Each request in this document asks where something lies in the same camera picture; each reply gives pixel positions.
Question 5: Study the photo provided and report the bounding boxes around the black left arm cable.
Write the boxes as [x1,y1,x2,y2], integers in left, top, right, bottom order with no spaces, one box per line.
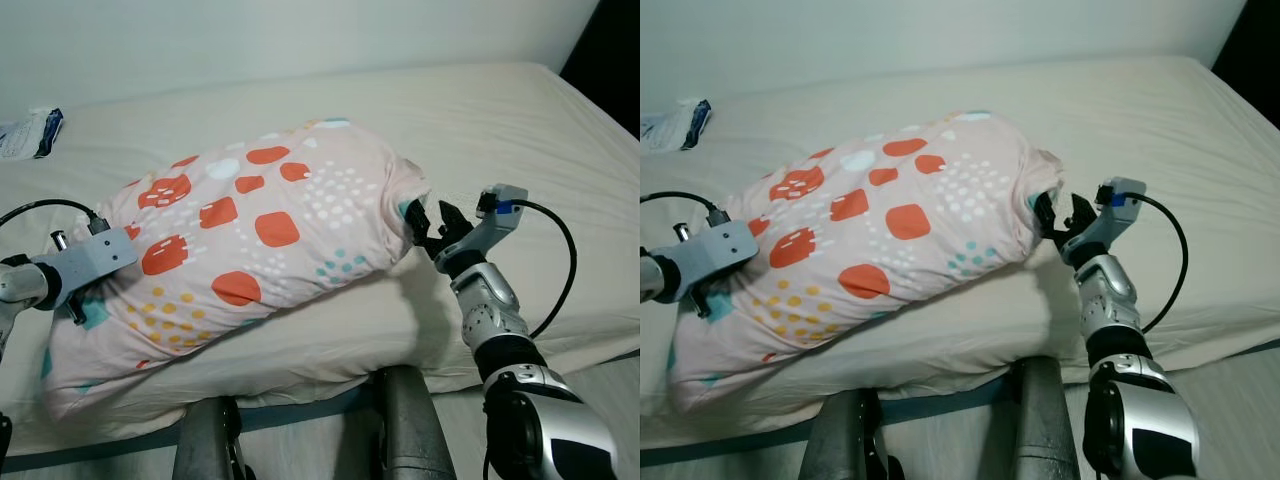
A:
[0,198,111,237]
[640,190,731,228]

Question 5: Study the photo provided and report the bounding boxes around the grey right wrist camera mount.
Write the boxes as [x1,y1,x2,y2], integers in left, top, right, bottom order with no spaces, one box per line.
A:
[437,184,530,273]
[1065,177,1148,266]

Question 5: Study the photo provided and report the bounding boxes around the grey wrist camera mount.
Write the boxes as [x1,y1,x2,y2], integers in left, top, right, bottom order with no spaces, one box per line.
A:
[437,184,530,273]
[40,228,139,301]
[1065,177,1148,266]
[668,220,759,299]

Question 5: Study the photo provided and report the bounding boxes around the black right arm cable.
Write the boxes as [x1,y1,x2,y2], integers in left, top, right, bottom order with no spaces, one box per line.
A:
[1130,192,1190,336]
[505,198,579,341]

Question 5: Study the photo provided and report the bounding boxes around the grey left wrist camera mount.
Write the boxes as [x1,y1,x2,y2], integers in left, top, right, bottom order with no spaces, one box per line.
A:
[40,228,139,301]
[668,220,759,299]

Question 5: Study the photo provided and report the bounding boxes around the grey robot leg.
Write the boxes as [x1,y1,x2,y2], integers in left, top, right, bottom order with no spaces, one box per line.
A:
[372,365,457,480]
[172,397,247,480]
[1005,355,1087,480]
[800,388,887,480]

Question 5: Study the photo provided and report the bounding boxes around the pink pillow with orange spots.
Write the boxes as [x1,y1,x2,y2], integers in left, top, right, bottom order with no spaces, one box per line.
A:
[40,118,433,421]
[668,110,1065,416]

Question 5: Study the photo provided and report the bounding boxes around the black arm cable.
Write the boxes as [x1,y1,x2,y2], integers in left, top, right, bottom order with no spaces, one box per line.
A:
[640,190,731,228]
[1130,192,1190,336]
[505,198,579,341]
[0,198,111,237]

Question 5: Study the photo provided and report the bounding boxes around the grey robot right leg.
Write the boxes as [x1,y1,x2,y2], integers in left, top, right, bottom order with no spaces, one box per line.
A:
[1005,355,1087,480]
[372,365,457,480]

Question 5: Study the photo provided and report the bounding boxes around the dark blue bed frame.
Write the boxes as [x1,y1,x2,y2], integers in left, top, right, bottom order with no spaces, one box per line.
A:
[640,338,1280,469]
[0,348,641,473]

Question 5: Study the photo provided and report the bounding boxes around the grey robot left leg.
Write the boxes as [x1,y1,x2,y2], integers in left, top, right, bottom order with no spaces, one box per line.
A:
[800,388,887,480]
[172,397,247,480]

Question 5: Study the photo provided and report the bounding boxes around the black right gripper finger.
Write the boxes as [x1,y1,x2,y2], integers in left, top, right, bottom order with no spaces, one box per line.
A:
[436,198,475,245]
[404,198,435,251]
[1032,188,1063,243]
[1064,190,1101,237]

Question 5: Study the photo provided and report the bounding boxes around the white blue plastic packet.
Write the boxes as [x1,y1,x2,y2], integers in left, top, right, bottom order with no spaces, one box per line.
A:
[640,98,713,153]
[0,107,65,161]

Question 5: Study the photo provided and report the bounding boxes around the cream bed mattress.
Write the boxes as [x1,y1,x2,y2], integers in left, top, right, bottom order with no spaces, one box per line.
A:
[0,62,641,461]
[640,55,1280,451]

